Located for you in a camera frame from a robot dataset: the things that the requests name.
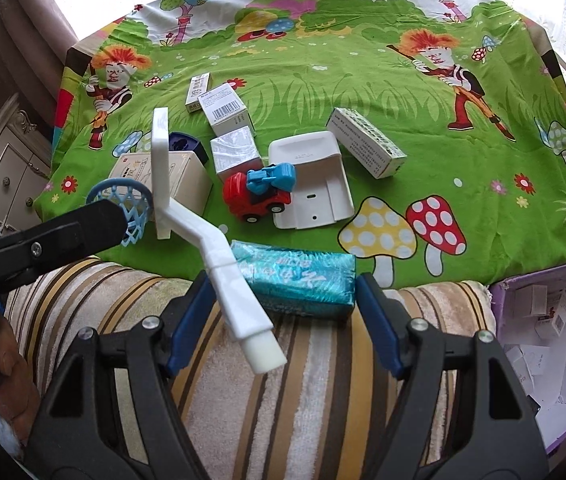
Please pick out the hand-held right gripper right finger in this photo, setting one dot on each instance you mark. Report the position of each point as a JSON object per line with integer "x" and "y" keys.
{"x": 380, "y": 325}

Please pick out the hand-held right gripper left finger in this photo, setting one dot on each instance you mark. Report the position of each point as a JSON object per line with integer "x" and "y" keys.
{"x": 190, "y": 325}

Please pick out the teal packet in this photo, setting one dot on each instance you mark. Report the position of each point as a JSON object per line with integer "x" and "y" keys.
{"x": 303, "y": 280}

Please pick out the toy basketball hoop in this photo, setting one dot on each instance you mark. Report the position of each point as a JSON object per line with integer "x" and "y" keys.
{"x": 161, "y": 160}

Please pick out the person's left hand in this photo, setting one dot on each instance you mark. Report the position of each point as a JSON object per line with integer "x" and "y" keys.
{"x": 13, "y": 375}

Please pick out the white ornate nightstand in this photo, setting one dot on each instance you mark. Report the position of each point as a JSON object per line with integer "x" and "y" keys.
{"x": 13, "y": 160}

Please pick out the striped plush towel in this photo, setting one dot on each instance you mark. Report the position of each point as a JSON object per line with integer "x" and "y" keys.
{"x": 288, "y": 410}

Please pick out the white fluffy sleeve cuff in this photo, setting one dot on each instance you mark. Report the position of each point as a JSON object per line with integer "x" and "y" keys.
{"x": 5, "y": 432}

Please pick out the beige box with drawing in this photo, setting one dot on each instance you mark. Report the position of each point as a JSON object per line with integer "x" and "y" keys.
{"x": 188, "y": 180}

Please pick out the red blue toy truck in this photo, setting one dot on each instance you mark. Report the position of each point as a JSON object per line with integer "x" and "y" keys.
{"x": 258, "y": 195}

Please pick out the large white box pink spot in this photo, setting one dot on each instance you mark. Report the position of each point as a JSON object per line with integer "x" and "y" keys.
{"x": 523, "y": 366}

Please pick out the white box grey side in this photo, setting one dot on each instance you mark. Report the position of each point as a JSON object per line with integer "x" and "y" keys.
{"x": 530, "y": 301}

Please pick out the dark blue cup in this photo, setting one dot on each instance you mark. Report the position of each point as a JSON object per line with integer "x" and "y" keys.
{"x": 188, "y": 145}

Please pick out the brown plain curtain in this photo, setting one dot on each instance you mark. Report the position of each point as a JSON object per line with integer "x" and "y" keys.
{"x": 8, "y": 25}

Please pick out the white plastic holder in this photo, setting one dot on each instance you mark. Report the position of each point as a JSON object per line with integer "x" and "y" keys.
{"x": 308, "y": 180}

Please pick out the black box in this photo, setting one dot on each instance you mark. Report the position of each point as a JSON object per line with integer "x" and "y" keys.
{"x": 533, "y": 404}

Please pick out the white box colourful print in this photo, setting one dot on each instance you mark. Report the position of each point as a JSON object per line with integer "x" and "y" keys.
{"x": 555, "y": 314}

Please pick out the silver wrapped box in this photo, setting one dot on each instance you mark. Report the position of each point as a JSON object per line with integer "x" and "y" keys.
{"x": 238, "y": 155}

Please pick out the long white text box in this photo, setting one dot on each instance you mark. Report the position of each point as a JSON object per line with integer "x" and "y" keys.
{"x": 368, "y": 142}

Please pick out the small white box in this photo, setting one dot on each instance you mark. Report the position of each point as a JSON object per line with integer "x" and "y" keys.
{"x": 199, "y": 91}

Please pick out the white barcode box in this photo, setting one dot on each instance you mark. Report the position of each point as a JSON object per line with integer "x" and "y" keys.
{"x": 225, "y": 110}

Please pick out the green cartoon printed bed sheet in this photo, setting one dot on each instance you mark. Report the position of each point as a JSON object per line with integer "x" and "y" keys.
{"x": 313, "y": 85}

